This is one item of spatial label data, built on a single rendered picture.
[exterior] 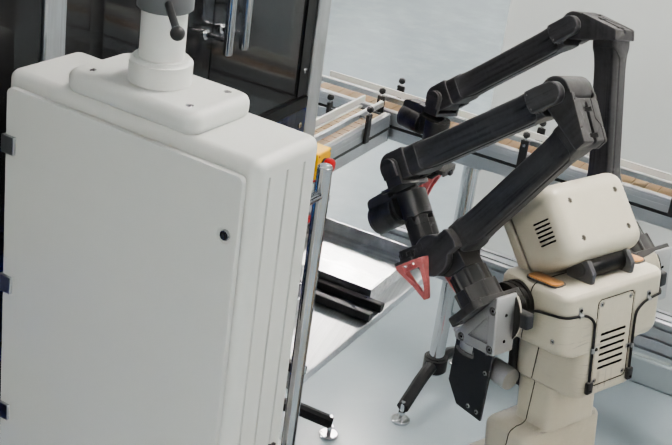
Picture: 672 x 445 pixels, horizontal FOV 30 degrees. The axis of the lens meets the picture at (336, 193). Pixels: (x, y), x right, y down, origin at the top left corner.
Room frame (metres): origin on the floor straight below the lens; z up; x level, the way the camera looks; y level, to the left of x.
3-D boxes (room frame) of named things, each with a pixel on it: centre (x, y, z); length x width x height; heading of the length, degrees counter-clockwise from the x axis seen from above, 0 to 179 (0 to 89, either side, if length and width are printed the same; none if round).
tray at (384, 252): (2.68, -0.01, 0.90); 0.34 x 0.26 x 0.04; 64
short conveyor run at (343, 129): (3.32, 0.07, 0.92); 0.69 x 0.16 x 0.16; 154
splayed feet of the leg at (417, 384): (3.55, -0.40, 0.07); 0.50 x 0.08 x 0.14; 154
